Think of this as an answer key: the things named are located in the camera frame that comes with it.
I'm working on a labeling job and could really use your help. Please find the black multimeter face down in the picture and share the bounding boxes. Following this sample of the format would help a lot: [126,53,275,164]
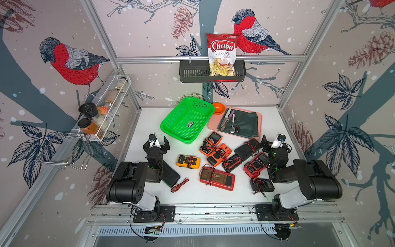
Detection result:
[235,138,261,162]

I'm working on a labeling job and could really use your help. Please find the green plastic basket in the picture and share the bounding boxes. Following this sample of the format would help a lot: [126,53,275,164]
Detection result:
[160,97,215,144]

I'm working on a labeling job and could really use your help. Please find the red black multimeter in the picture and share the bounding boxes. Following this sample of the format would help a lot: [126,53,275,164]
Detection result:
[244,152,270,179]

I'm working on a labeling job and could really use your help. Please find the yellow multimeter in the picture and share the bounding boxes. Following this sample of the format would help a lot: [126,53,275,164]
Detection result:
[176,155,201,169]

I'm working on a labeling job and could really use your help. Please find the small black multimeter front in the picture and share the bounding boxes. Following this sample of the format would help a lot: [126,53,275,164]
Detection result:
[250,178,275,196]

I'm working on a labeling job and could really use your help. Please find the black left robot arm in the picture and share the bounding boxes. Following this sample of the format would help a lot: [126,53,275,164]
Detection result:
[106,133,170,212]

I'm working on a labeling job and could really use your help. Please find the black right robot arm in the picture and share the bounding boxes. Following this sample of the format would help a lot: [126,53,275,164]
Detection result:
[260,133,343,214]

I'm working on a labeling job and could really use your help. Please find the black green multimeter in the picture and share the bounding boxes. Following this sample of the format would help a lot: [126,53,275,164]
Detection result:
[162,161,181,188]

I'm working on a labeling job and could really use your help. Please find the small black multimeter with leads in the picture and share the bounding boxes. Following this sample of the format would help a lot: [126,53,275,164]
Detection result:
[222,154,243,173]

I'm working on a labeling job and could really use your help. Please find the orange multimeter face up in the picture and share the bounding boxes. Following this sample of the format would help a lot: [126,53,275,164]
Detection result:
[199,132,222,156]

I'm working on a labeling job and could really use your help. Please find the orange multimeter face down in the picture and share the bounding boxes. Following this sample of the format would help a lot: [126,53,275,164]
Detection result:
[207,144,232,167]

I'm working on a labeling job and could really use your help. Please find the large red multimeter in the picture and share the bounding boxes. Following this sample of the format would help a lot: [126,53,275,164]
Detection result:
[199,166,235,191]

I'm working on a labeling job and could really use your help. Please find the small black chip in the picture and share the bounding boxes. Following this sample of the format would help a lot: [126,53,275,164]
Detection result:
[187,121,194,128]

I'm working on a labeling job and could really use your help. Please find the red black test leads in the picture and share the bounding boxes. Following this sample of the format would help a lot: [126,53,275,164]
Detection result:
[171,178,189,193]

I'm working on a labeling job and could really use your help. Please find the pink plastic tray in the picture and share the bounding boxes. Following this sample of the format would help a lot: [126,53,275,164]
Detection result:
[208,107,262,139]

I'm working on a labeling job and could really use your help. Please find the orange plastic bowl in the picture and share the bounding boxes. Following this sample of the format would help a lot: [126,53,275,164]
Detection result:
[213,103,226,115]

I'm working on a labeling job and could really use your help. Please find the orange spice jar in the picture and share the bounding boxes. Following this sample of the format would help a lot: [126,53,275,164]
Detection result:
[77,118,100,135]

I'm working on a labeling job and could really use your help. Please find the black lid jar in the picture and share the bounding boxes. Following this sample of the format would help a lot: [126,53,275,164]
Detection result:
[78,103,99,118]

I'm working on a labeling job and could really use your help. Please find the red cassava chips bag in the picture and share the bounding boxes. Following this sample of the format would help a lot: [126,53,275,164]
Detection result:
[206,34,238,76]

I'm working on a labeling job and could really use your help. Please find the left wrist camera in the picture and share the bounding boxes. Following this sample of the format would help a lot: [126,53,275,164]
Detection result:
[149,133,160,148]

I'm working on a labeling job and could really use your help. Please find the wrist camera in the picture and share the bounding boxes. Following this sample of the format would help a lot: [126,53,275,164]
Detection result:
[271,133,286,149]
[149,133,160,148]

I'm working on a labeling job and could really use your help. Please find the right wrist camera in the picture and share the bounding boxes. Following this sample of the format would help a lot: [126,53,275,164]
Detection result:
[271,133,286,149]

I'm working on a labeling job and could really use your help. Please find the white handled spoon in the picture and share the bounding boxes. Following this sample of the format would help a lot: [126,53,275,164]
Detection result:
[229,113,236,134]

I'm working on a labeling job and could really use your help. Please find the multicolour handled knife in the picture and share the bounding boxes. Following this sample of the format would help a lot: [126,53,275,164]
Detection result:
[219,108,234,131]

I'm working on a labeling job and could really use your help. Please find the white handled knife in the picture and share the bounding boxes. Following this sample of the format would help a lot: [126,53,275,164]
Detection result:
[221,108,233,128]

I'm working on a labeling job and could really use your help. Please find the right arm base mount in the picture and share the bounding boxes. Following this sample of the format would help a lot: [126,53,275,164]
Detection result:
[253,204,299,222]

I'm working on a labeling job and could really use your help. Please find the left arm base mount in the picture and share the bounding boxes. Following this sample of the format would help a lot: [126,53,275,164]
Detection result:
[132,205,176,223]

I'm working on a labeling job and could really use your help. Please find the black wall basket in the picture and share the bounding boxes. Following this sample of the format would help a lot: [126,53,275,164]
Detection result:
[179,60,246,83]

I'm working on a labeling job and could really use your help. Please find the white wire wall shelf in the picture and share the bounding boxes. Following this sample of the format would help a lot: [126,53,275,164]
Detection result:
[36,75,131,170]

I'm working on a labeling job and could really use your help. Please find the aluminium front rail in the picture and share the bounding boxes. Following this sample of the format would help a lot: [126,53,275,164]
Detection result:
[86,202,345,226]

